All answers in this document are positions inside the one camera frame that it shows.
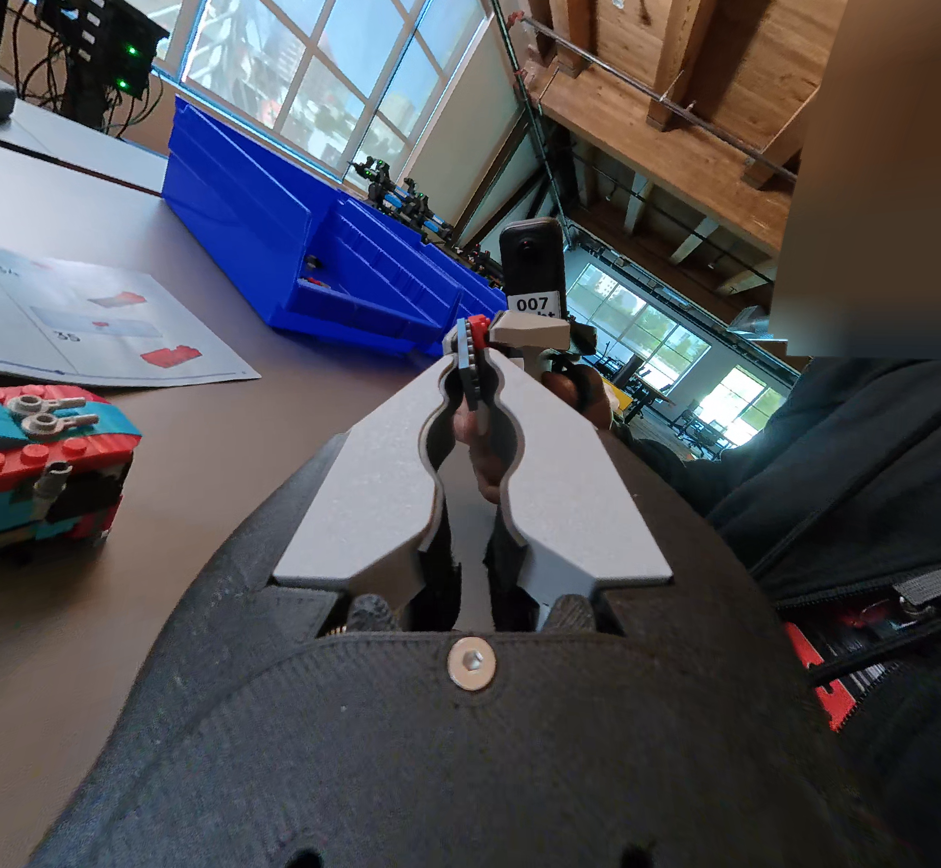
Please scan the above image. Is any metal ceiling pipe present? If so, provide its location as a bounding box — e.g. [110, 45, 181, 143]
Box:
[515, 14, 800, 185]

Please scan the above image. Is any person's dark jacket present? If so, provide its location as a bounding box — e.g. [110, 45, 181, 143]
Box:
[691, 357, 941, 612]

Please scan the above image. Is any white table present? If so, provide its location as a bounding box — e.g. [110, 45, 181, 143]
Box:
[0, 98, 172, 194]

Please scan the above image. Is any red and blue brick truck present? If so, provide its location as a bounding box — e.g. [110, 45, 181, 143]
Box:
[0, 383, 143, 566]

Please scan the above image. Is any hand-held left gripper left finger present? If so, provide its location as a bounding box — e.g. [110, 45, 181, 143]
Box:
[271, 353, 466, 610]

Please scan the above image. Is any large paned window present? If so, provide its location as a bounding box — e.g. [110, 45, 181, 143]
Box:
[121, 0, 494, 181]

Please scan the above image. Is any building instruction booklet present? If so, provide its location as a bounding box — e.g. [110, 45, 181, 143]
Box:
[0, 248, 263, 389]

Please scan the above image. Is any grey desk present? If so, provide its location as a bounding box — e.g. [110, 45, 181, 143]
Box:
[0, 146, 471, 868]

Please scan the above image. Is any large blue storage bin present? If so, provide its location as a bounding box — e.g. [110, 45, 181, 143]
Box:
[162, 95, 460, 358]

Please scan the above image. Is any red notched plastic piece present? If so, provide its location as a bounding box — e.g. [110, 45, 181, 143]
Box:
[781, 618, 854, 734]

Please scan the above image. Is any person's right hand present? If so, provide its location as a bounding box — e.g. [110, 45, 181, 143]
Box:
[452, 367, 615, 506]

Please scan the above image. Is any small blue storage bin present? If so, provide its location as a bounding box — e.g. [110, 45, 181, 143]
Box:
[412, 239, 510, 296]

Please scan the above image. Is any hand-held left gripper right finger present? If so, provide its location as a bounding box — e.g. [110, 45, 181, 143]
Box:
[485, 353, 675, 628]

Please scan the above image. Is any row of black robot arms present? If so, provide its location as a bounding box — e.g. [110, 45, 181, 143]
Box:
[346, 156, 508, 292]

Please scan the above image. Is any medium blue storage bin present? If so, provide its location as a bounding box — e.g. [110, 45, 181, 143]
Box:
[334, 193, 486, 325]

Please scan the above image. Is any black cable bundle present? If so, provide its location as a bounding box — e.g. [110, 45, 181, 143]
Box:
[11, 30, 166, 141]

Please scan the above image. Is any black equipment rack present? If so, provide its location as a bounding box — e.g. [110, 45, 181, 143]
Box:
[0, 0, 172, 137]

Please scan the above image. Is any distant row of windows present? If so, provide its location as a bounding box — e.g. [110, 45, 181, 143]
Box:
[566, 261, 791, 446]

